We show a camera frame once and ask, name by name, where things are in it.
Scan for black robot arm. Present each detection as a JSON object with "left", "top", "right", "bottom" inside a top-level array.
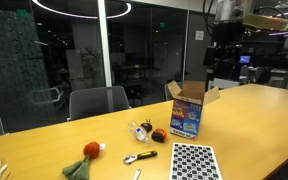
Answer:
[{"left": 202, "top": 0, "right": 254, "bottom": 81}]

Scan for clear plastic water bottle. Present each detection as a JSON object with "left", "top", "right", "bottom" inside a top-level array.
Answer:
[{"left": 128, "top": 121, "right": 149, "bottom": 143}]

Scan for open printed cardboard box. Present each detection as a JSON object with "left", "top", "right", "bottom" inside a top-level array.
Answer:
[{"left": 167, "top": 81, "right": 220, "bottom": 140}]

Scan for small black orange tape measure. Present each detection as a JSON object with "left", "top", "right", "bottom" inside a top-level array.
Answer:
[{"left": 141, "top": 119, "right": 152, "bottom": 132}]

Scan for large orange black tape measure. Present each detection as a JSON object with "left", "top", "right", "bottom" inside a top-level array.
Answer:
[{"left": 151, "top": 128, "right": 167, "bottom": 143}]

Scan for grey office chair middle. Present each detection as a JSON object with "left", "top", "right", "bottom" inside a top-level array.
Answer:
[{"left": 69, "top": 86, "right": 130, "bottom": 120}]

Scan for silver flat wrench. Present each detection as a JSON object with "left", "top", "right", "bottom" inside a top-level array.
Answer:
[{"left": 132, "top": 169, "right": 141, "bottom": 180}]

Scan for black white calibration board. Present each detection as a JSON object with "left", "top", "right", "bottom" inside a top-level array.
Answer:
[{"left": 169, "top": 143, "right": 222, "bottom": 180}]

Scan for yellow foam pad on robot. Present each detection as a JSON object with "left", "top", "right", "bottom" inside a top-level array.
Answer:
[{"left": 243, "top": 14, "right": 288, "bottom": 31}]

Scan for white marker pen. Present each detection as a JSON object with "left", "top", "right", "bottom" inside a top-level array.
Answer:
[{"left": 0, "top": 164, "right": 8, "bottom": 178}]

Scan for adjustable wrench yellow black handle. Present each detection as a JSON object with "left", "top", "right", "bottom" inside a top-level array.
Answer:
[{"left": 123, "top": 151, "right": 157, "bottom": 164}]

